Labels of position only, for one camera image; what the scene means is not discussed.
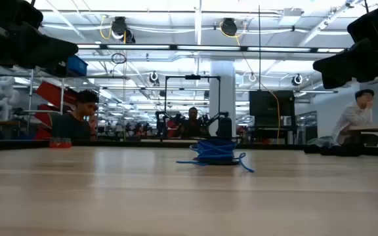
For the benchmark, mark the white column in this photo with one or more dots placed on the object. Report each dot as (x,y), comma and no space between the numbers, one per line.
(222,95)

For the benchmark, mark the black workstation frame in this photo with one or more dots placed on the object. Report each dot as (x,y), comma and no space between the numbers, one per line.
(176,77)

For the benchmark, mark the black monitor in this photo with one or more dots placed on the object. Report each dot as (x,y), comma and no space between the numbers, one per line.
(271,103)

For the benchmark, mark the metal shelf rack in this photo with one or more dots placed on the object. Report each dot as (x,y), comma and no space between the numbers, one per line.
(30,98)

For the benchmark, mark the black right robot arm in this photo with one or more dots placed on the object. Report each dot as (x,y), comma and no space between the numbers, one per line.
(376,19)

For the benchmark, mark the blue plastic bin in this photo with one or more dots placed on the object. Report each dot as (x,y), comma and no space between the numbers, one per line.
(77,65)

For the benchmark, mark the wooden side table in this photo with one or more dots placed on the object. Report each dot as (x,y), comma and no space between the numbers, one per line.
(372,128)

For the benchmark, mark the black monitor cart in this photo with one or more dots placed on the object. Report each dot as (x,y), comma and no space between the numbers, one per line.
(271,131)

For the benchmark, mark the small red object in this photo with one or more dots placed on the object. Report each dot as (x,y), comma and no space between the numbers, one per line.
(60,143)

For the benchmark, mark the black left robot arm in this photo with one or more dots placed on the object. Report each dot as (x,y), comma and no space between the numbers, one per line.
(12,13)

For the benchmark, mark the person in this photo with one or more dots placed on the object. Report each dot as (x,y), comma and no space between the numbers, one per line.
(193,123)
(74,126)
(356,118)

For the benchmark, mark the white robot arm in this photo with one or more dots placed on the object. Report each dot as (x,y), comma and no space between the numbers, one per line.
(3,98)

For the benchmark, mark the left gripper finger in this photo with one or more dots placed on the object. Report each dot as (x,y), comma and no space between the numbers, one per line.
(54,50)

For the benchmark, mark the black background robot arm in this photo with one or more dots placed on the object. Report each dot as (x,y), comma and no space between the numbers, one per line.
(161,123)
(215,118)

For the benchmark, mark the red storage bin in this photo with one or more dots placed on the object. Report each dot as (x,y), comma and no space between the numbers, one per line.
(43,133)
(51,93)
(43,118)

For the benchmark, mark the white ceiling box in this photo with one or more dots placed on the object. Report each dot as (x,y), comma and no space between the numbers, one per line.
(290,16)

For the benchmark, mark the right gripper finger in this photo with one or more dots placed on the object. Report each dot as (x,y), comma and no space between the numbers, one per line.
(336,70)

